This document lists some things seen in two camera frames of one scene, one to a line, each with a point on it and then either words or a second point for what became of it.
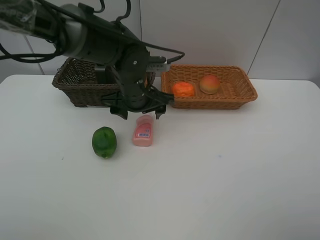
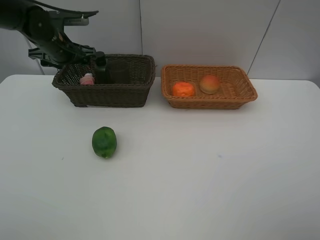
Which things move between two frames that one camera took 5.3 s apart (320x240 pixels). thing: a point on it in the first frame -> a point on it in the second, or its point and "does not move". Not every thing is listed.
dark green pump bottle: (100, 74) does not move
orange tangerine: (183, 89) does not move
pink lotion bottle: (143, 132) -> (88, 79)
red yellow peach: (209, 84) does not move
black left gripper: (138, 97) -> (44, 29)
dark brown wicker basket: (75, 82) does not move
